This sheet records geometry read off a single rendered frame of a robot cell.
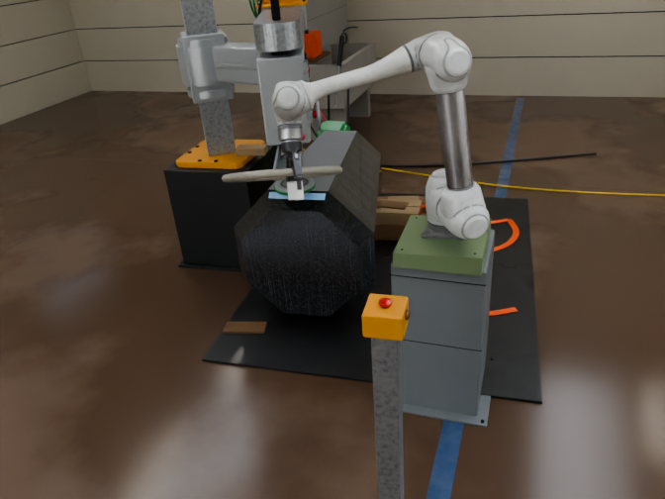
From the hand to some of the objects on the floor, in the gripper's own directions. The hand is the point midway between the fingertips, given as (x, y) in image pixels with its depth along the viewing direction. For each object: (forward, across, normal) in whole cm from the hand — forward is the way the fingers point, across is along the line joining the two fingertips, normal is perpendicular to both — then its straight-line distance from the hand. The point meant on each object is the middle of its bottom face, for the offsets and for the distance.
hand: (295, 196), depth 213 cm
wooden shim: (+77, +131, +11) cm, 152 cm away
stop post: (+133, -13, -24) cm, 136 cm away
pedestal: (+38, +230, +1) cm, 233 cm away
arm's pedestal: (+101, +52, -78) cm, 138 cm away
